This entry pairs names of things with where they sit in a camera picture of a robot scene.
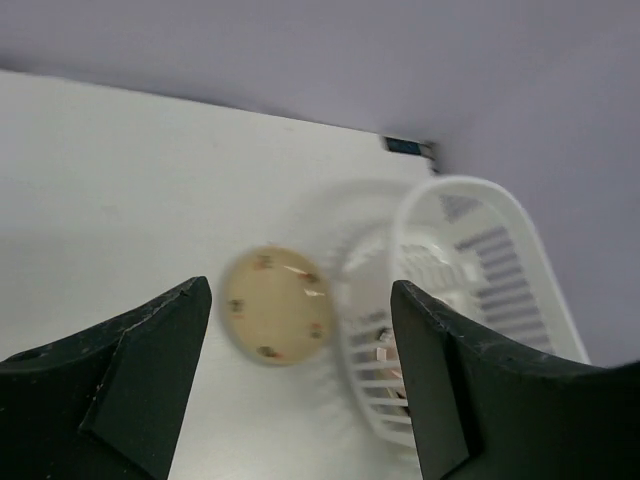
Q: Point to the white plastic basket bin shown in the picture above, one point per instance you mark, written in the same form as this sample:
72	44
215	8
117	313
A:
470	244

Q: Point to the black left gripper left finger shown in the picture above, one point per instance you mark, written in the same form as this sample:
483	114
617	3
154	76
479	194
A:
107	402

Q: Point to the beige round plate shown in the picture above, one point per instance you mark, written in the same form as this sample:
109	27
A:
277	306

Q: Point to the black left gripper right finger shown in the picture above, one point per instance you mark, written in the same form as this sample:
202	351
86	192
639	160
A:
486	407

